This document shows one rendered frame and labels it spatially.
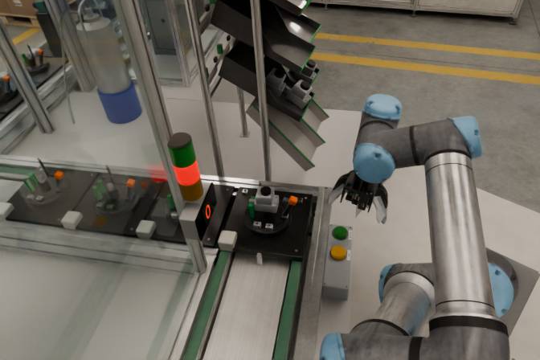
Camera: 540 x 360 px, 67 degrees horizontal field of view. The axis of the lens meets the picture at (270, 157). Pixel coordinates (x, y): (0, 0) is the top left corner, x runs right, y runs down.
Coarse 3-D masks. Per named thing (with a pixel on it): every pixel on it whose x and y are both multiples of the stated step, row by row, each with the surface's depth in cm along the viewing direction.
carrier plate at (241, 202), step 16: (240, 192) 132; (256, 192) 131; (288, 192) 131; (240, 208) 127; (304, 208) 125; (240, 224) 122; (304, 224) 121; (240, 240) 117; (256, 240) 117; (272, 240) 117; (288, 240) 117; (304, 240) 116; (272, 256) 114; (288, 256) 113
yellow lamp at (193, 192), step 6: (198, 180) 88; (180, 186) 88; (186, 186) 87; (192, 186) 87; (198, 186) 89; (186, 192) 88; (192, 192) 88; (198, 192) 90; (186, 198) 90; (192, 198) 90
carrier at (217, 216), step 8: (216, 184) 135; (216, 192) 132; (224, 192) 132; (232, 192) 132; (224, 200) 130; (216, 208) 127; (224, 208) 127; (216, 216) 125; (224, 216) 125; (208, 224) 123; (216, 224) 122; (208, 232) 120; (216, 232) 120; (208, 240) 118; (216, 240) 119
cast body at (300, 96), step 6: (300, 84) 123; (306, 84) 122; (288, 90) 126; (294, 90) 123; (300, 90) 122; (306, 90) 122; (288, 96) 125; (294, 96) 124; (300, 96) 123; (306, 96) 125; (294, 102) 125; (300, 102) 124; (306, 102) 124
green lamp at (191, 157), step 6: (192, 144) 83; (174, 150) 81; (180, 150) 81; (186, 150) 81; (192, 150) 83; (174, 156) 82; (180, 156) 81; (186, 156) 82; (192, 156) 83; (174, 162) 83; (180, 162) 83; (186, 162) 83; (192, 162) 84
